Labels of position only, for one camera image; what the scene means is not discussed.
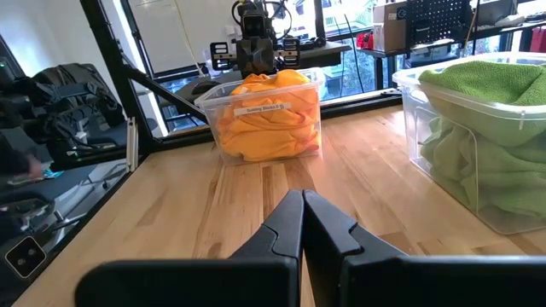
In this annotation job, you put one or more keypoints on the black backpack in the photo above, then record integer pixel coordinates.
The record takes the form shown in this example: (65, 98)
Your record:
(77, 98)

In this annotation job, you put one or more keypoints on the black aluminium table frame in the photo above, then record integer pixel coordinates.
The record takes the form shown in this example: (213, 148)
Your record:
(108, 55)

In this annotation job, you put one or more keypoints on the large green microfiber towel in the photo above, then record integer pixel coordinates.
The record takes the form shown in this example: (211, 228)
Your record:
(452, 145)

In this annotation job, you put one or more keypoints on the person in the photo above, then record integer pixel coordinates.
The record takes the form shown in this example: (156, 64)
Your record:
(10, 158)

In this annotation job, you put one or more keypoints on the black pegboard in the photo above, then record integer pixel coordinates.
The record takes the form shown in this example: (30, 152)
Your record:
(439, 21)

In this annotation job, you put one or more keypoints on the orange microfiber towel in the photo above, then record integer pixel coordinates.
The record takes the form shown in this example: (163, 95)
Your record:
(273, 83)
(268, 143)
(298, 106)

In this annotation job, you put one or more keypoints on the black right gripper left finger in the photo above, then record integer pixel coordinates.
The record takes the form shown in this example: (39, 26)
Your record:
(192, 285)

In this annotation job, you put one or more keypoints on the small red container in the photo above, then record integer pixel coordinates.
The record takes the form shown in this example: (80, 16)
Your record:
(364, 40)

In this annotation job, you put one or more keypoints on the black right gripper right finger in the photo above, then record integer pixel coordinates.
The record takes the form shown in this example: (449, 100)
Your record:
(426, 281)

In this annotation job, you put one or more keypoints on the brown cardboard box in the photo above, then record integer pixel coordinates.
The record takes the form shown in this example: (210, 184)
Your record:
(390, 30)

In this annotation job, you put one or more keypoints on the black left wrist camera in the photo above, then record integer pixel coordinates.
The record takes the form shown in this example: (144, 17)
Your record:
(253, 23)

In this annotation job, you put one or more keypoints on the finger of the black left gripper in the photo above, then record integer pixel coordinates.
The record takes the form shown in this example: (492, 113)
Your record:
(246, 59)
(265, 59)

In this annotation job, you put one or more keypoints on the black square device white border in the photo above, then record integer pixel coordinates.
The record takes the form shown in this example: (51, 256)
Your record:
(25, 256)

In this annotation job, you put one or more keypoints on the silver aluminium bracket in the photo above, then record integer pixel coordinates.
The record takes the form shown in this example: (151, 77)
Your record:
(132, 145)

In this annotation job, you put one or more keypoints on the clear plastic bin white label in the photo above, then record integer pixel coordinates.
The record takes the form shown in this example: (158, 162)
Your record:
(209, 128)

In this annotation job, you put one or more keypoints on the person's hand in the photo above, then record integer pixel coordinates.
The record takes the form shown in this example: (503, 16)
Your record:
(35, 166)

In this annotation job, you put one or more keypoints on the black shelf table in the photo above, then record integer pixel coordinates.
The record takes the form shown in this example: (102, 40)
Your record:
(490, 33)

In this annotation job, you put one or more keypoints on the red box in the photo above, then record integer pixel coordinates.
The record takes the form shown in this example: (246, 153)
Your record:
(538, 40)

